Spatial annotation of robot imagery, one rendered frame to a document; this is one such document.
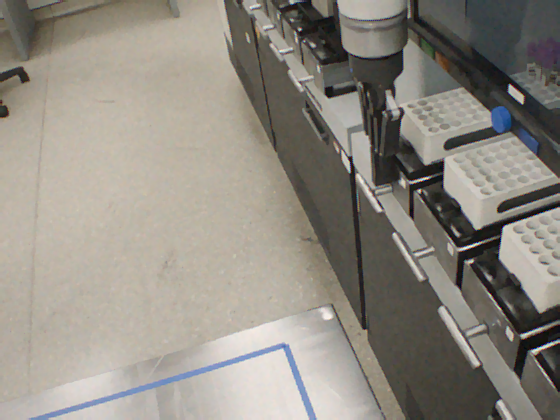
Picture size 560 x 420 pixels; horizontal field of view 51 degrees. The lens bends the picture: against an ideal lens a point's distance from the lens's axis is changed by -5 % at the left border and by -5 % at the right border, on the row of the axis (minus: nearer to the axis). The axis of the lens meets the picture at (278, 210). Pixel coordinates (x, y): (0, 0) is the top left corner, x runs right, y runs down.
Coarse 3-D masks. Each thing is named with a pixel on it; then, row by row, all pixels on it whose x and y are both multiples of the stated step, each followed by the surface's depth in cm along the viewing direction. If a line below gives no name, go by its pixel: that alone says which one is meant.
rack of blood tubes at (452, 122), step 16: (432, 96) 95; (448, 96) 94; (464, 96) 93; (416, 112) 93; (432, 112) 91; (448, 112) 91; (464, 112) 90; (480, 112) 89; (416, 128) 89; (432, 128) 89; (448, 128) 89; (464, 128) 87; (480, 128) 88; (416, 144) 91; (432, 144) 88; (448, 144) 94; (464, 144) 93; (480, 144) 90; (432, 160) 90
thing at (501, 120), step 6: (498, 108) 67; (504, 108) 67; (492, 114) 68; (498, 114) 67; (504, 114) 67; (492, 120) 69; (498, 120) 67; (504, 120) 67; (510, 120) 67; (498, 126) 68; (504, 126) 67; (510, 126) 67; (498, 132) 69
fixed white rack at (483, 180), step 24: (504, 144) 83; (456, 168) 80; (480, 168) 80; (504, 168) 79; (528, 168) 79; (456, 192) 81; (480, 192) 76; (504, 192) 76; (528, 192) 77; (552, 192) 82; (480, 216) 77; (504, 216) 78
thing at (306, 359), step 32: (288, 320) 71; (320, 320) 71; (192, 352) 70; (224, 352) 69; (256, 352) 68; (288, 352) 68; (320, 352) 67; (352, 352) 66; (64, 384) 69; (96, 384) 68; (128, 384) 67; (160, 384) 67; (192, 384) 66; (224, 384) 66; (256, 384) 65; (288, 384) 65; (320, 384) 64; (352, 384) 63; (0, 416) 66; (32, 416) 66; (64, 416) 65; (96, 416) 65; (128, 416) 64; (160, 416) 64; (192, 416) 63; (224, 416) 63; (256, 416) 62; (288, 416) 62; (320, 416) 61; (352, 416) 61; (384, 416) 60
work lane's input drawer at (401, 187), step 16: (400, 144) 94; (400, 160) 91; (416, 160) 91; (400, 176) 91; (416, 176) 90; (432, 176) 89; (368, 192) 97; (384, 192) 97; (400, 192) 94; (384, 208) 93
